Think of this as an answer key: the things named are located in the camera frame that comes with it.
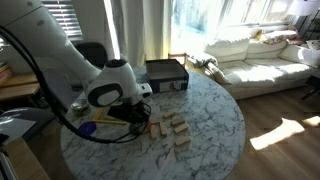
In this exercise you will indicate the grey plastic cover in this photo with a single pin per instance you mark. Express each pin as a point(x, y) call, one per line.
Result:
point(36, 115)

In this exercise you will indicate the wooden desk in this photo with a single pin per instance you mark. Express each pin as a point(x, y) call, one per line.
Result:
point(20, 90)

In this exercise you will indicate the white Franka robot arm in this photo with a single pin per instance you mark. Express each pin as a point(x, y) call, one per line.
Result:
point(50, 40)

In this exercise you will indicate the round blue plastic lid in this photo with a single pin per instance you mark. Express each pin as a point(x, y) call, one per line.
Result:
point(87, 128)

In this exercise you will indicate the grey folded blanket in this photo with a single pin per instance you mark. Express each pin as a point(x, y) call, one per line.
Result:
point(201, 60)

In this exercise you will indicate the light wooden block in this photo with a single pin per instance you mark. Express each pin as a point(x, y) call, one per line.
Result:
point(163, 128)
point(169, 114)
point(181, 127)
point(182, 140)
point(177, 121)
point(154, 122)
point(153, 131)

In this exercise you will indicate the dark upholstered chair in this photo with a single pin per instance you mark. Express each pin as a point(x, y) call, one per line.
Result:
point(91, 53)

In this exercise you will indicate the open tin can green label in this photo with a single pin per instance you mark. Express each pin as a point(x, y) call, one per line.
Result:
point(80, 107)

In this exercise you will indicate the white shade floor lamp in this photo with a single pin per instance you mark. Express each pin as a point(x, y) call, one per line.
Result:
point(303, 6)

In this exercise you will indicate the white sofa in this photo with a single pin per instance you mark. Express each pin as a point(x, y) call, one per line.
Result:
point(266, 70)

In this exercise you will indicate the white window blinds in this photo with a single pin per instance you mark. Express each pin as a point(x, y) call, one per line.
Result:
point(63, 16)

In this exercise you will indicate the black coffee table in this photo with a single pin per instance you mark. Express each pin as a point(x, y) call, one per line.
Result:
point(313, 81)

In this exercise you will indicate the dark blue cardboard box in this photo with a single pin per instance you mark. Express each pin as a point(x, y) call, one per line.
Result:
point(166, 85)

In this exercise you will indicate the wooden dining chair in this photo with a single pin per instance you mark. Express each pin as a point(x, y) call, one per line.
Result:
point(176, 54)

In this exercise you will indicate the brown cardboard box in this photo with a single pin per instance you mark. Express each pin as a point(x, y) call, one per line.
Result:
point(23, 163)

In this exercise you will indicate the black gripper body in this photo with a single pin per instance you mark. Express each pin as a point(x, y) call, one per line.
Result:
point(128, 115)

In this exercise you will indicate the sheer white curtain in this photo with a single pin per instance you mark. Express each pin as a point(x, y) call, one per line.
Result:
point(140, 30)

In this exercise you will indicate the yellow dog picture book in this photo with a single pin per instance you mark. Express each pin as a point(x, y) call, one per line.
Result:
point(106, 117)

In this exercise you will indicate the patterned throw pillow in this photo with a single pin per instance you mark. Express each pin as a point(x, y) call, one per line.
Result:
point(276, 36)

